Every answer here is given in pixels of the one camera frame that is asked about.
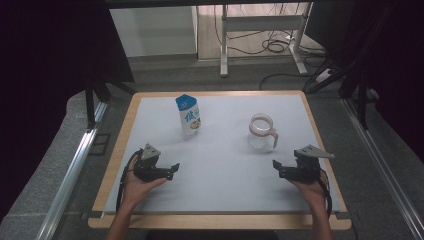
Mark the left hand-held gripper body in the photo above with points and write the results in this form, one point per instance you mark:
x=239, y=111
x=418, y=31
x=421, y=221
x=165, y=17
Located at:
x=148, y=168

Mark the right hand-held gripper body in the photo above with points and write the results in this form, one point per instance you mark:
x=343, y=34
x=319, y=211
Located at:
x=305, y=170

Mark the glass jar with beige rim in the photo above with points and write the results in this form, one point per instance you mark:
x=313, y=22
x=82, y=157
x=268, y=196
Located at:
x=261, y=138

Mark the blue and white pouch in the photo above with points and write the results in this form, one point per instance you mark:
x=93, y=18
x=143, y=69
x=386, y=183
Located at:
x=189, y=116

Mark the person's left hand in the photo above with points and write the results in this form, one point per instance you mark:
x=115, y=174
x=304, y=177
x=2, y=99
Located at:
x=135, y=190

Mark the person's right hand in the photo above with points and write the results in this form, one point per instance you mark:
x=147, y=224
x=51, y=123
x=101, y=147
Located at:
x=316, y=195

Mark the black metal stand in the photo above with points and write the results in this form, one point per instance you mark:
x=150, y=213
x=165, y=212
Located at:
x=362, y=106
x=89, y=106

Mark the white power strip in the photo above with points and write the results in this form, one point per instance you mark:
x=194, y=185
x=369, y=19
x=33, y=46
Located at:
x=322, y=76

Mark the black curtain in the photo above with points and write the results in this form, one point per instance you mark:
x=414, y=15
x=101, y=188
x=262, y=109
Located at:
x=40, y=66
x=400, y=50

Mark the aluminium rail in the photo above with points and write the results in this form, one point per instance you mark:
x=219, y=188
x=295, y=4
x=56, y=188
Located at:
x=383, y=166
x=71, y=180

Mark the white wall panel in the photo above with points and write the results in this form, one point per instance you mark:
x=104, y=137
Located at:
x=153, y=31

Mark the white metal desk frame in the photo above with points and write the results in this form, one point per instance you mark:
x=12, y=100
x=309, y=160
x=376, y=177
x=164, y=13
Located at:
x=263, y=23

